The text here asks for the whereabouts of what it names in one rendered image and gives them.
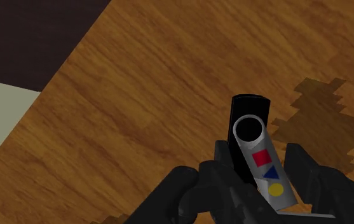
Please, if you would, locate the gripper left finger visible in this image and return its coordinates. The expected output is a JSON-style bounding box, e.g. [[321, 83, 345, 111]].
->
[[123, 140, 284, 224]]

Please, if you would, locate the grey black remote control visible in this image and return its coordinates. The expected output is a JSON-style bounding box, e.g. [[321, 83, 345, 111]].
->
[[227, 94, 336, 218]]

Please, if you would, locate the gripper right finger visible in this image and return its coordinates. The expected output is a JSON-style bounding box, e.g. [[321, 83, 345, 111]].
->
[[283, 143, 354, 224]]

